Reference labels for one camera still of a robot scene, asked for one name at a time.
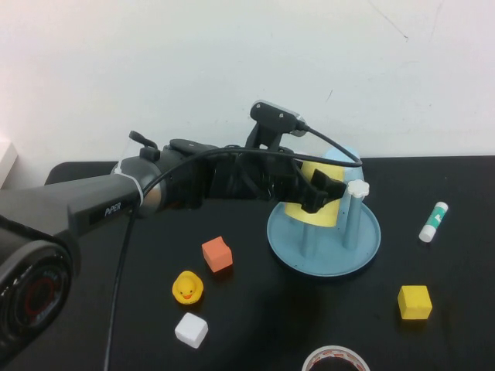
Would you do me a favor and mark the clear tape roll red print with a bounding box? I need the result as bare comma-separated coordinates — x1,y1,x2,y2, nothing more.
300,345,371,371

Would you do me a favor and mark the blue cup stand with pegs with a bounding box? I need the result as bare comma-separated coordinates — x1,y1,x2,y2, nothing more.
266,179,382,277

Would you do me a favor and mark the yellow foam cube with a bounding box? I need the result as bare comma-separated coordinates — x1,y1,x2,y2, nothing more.
397,284,433,320

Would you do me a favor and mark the black left camera cable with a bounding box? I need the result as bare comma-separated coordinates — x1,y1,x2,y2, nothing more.
102,125,364,371

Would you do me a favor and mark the white green glue stick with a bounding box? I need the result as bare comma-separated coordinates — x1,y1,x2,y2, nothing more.
418,201,449,243

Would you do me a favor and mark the orange foam cube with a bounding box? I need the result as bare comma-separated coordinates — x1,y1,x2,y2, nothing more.
200,236,233,274

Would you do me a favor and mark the yellow rubber duck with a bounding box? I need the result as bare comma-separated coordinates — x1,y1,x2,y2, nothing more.
171,270,204,306

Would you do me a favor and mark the white foam cube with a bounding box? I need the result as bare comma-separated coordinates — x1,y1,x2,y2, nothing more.
173,311,209,349

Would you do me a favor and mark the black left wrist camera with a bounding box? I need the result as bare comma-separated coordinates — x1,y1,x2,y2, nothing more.
247,99,312,151

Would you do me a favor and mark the light blue plastic cup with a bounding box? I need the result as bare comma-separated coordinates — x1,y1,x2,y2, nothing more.
320,146,364,212

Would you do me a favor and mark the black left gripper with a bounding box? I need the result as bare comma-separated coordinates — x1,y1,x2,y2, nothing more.
208,146,347,213

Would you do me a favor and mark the yellow plastic cup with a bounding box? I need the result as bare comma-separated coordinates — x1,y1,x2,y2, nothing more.
284,158,345,230

